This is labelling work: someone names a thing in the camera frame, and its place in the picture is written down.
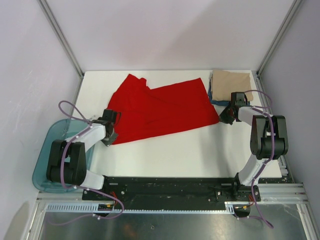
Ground aluminium frame post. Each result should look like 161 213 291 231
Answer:
256 0 304 77
37 0 85 77

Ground right aluminium frame post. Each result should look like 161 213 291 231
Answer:
256 0 304 77

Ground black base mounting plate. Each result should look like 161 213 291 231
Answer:
82 176 262 209

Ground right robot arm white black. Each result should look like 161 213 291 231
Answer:
219 92 289 201

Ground teal translucent plastic bin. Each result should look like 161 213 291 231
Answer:
32 119 102 194

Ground folded beige t-shirt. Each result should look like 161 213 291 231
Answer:
210 69 252 102

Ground folded blue t-shirt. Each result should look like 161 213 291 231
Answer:
207 81 254 107

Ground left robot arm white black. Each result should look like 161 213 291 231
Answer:
46 109 122 200

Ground grey slotted cable duct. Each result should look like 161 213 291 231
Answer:
46 202 251 215

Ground red t-shirt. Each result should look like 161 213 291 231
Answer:
107 74 219 145

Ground left aluminium frame post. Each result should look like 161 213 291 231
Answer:
37 0 85 77

